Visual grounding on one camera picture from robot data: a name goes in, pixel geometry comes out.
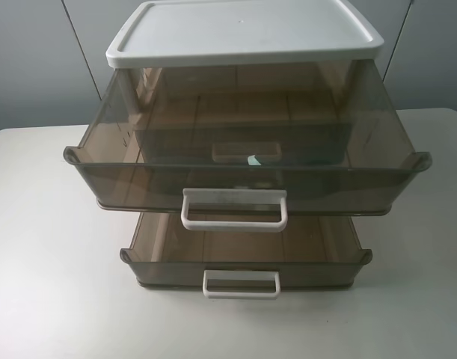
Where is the smoky transparent drawer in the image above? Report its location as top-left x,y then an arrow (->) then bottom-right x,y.
120,212 -> 372,298
135,122 -> 352,168
64,64 -> 432,222

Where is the white plastic drawer cabinet frame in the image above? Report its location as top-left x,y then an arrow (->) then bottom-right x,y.
105,0 -> 385,113

